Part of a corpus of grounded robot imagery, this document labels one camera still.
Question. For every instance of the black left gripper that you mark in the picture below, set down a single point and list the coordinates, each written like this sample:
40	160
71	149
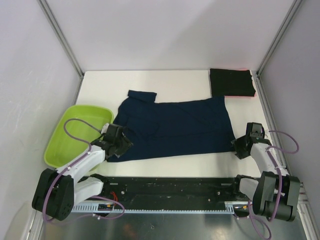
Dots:
126	144

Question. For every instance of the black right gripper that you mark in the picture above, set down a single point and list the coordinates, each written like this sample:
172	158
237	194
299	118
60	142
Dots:
240	154

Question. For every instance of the navy blue t shirt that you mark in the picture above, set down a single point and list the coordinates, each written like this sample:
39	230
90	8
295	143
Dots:
168	129

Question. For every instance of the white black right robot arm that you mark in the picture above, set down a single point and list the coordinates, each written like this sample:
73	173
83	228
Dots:
276	193

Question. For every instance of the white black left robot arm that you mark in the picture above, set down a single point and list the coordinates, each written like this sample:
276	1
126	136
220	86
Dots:
59	190

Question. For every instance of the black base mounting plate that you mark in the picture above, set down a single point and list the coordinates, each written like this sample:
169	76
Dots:
193	191

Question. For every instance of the green plastic bin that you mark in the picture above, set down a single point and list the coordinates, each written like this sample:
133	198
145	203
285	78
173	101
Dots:
79	120

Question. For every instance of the folded black t shirt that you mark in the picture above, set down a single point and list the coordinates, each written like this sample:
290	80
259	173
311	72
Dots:
218	79

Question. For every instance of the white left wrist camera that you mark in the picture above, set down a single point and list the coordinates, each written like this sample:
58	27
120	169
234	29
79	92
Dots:
104	128

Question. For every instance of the grey slotted cable duct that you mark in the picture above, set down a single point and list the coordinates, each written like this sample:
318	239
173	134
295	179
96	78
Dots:
96	207

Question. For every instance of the right aluminium frame post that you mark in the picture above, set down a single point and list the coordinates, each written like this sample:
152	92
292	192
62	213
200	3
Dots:
293	10

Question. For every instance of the aluminium frame post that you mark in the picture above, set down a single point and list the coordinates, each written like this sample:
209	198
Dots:
293	10
52	20

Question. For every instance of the left aluminium frame post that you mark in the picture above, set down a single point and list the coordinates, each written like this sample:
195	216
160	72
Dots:
52	20

